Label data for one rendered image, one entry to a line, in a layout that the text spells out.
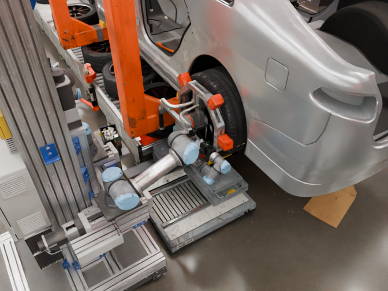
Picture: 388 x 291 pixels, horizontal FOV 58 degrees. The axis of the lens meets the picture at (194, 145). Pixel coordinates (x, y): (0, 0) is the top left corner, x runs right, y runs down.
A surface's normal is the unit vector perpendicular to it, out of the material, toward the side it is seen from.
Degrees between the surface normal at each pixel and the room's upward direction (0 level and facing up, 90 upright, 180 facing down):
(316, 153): 90
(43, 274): 0
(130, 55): 90
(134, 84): 90
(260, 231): 0
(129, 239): 0
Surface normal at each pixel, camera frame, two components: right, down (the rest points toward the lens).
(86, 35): 0.53, 0.56
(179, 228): 0.00, -0.75
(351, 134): 0.03, 0.65
